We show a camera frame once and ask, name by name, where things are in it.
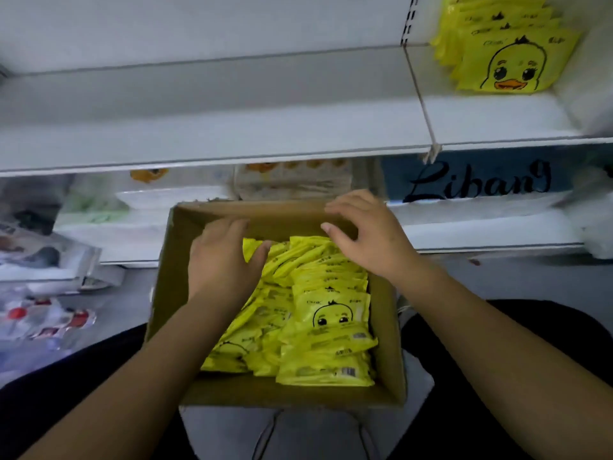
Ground person's right hand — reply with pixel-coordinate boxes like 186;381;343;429
320;189;423;284

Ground person's left hand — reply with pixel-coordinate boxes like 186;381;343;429
188;217;274;312

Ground brown cardboard box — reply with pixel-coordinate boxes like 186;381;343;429
144;199;408;410

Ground yellow duck packets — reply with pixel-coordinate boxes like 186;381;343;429
199;234;379;387
431;0;584;96

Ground white metal shelf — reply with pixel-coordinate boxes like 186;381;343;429
0;0;613;269

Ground person's right forearm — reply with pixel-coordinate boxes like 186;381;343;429
393;258;613;460

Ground person's left forearm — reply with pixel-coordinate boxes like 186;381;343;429
24;296;236;460

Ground person's black trousers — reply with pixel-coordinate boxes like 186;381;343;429
0;300;613;460

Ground green white tissue pack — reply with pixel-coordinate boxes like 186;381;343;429
57;172;130;226

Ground MIQI boxes with fruit print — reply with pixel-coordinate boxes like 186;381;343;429
0;220;102;284

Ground pack of red-capped bottles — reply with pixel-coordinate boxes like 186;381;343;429
0;296;97;343

